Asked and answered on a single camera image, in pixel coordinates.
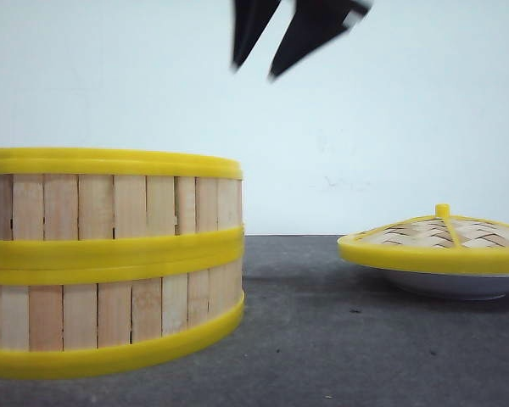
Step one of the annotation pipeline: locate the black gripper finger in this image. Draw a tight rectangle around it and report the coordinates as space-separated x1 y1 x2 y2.
269 0 373 81
232 0 280 70

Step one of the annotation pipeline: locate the woven bamboo steamer lid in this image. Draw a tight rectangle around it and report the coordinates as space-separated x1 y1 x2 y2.
337 203 509 277

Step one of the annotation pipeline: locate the bamboo steamer basket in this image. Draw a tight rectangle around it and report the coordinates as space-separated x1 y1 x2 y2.
0 148 243 285
0 259 244 379

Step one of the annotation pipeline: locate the white shallow plate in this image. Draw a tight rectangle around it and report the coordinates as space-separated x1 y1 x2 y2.
378 269 509 301

